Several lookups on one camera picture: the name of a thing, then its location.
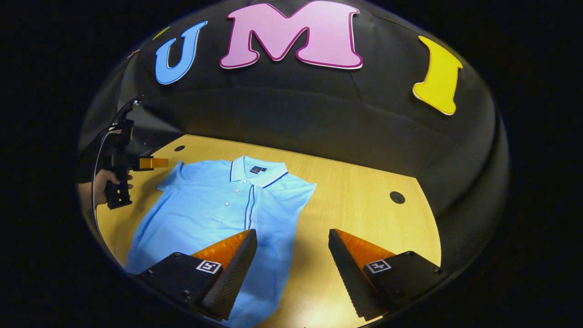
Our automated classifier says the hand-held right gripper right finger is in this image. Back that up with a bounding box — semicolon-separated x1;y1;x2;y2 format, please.
328;229;448;322

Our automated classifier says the light blue T-shirt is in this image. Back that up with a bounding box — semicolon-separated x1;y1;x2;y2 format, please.
125;156;317;328

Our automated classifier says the black backdrop cloth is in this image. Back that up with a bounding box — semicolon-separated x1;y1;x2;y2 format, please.
77;0;511;274

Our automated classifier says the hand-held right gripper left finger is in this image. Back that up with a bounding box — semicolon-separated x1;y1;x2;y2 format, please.
134;229;258;322

